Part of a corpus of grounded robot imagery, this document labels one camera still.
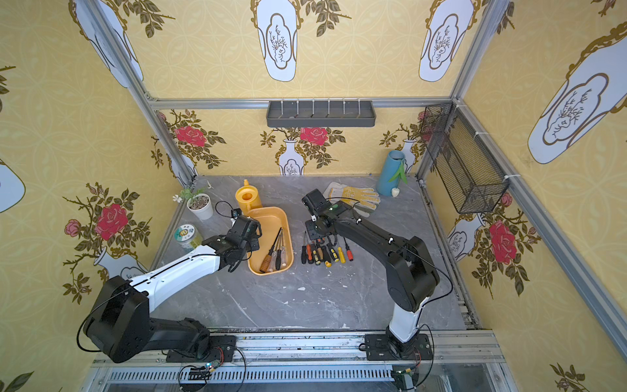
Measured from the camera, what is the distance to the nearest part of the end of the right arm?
2.04ft

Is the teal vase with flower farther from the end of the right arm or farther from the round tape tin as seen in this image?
the round tape tin

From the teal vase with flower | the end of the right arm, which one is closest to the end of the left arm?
the end of the right arm

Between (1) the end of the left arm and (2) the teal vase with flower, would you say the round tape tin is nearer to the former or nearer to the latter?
(1) the end of the left arm

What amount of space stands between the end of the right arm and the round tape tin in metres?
0.47

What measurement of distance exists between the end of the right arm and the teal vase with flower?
17.4 inches

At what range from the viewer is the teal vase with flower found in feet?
3.32

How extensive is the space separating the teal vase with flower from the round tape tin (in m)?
0.82

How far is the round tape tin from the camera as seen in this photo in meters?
0.92
